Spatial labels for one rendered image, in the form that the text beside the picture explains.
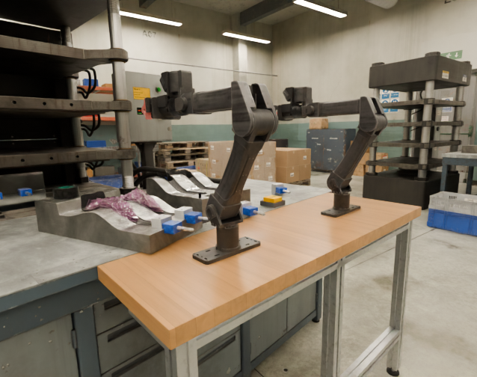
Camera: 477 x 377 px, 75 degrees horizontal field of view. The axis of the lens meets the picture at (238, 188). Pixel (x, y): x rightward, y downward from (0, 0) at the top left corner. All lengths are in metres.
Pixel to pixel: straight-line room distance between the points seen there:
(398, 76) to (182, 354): 4.76
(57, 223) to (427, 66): 4.56
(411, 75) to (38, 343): 4.80
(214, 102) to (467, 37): 7.07
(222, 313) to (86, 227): 0.57
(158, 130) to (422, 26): 6.79
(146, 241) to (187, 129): 7.84
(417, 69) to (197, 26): 5.97
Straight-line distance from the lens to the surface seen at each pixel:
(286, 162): 5.80
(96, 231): 1.04
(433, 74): 4.90
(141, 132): 1.97
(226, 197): 0.81
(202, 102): 0.86
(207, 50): 9.28
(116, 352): 1.11
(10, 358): 0.99
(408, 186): 4.99
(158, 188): 1.34
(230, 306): 0.66
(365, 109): 1.21
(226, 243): 0.85
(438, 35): 7.90
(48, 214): 1.21
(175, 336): 0.61
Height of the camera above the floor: 1.13
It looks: 11 degrees down
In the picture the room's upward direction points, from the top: 1 degrees counter-clockwise
